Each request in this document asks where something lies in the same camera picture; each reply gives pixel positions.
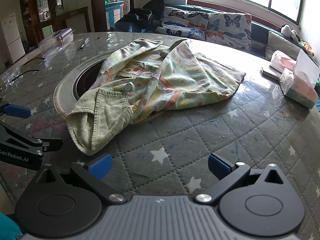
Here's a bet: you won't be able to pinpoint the patterned green child shirt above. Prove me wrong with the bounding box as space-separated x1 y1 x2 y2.
67 38 246 155

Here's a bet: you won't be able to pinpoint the black clothes pile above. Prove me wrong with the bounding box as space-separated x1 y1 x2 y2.
113 0 166 33

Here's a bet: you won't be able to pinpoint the clear plastic storage box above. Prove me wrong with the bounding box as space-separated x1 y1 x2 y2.
35 28 74 58

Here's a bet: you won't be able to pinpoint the white refrigerator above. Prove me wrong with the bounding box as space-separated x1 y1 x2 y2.
1 13 25 64

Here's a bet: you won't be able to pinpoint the dark wooden cabinet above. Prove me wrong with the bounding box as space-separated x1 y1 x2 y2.
19 0 91 47

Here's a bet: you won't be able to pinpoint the flat book under tissues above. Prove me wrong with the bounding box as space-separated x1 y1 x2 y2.
261 66 281 81

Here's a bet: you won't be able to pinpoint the pink tissue pack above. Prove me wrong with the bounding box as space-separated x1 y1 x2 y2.
270 50 296 73

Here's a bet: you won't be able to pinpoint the grey cushion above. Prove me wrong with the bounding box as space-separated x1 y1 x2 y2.
265 31 300 61

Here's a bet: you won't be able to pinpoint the blue white small cabinet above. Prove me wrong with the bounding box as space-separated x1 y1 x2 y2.
105 1 124 30

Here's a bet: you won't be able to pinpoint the butterfly pillow right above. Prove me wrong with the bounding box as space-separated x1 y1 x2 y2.
206 12 252 51

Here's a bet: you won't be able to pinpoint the butterfly pillow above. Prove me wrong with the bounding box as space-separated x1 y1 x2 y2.
206 12 252 51
155 7 209 41

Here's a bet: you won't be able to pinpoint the orange green plush toys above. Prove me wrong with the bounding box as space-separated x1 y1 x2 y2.
298 40 314 57

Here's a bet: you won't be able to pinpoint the blue sofa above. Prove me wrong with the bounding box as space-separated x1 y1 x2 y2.
113 3 320 66

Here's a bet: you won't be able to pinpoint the white plush toy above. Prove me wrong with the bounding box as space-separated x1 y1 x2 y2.
281 24 300 42

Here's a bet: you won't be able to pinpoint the butterfly pillow left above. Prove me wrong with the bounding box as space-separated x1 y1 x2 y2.
155 7 209 41

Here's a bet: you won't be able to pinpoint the black cable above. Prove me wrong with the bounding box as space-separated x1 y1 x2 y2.
10 57 46 82

